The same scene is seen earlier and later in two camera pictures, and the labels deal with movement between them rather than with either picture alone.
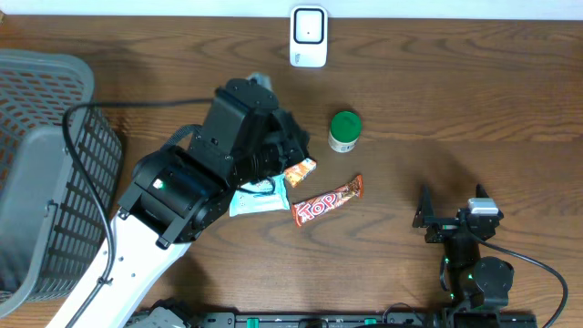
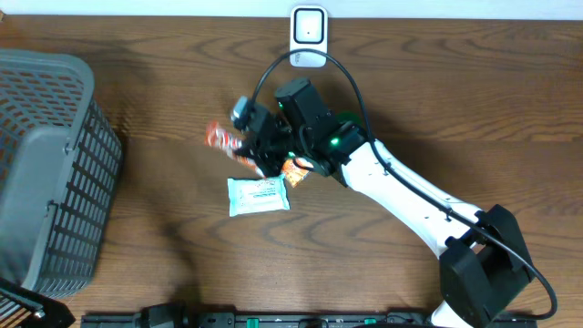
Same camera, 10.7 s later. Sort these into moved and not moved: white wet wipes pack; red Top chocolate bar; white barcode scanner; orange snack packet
Moved: red Top chocolate bar
Not moved: white wet wipes pack; white barcode scanner; orange snack packet
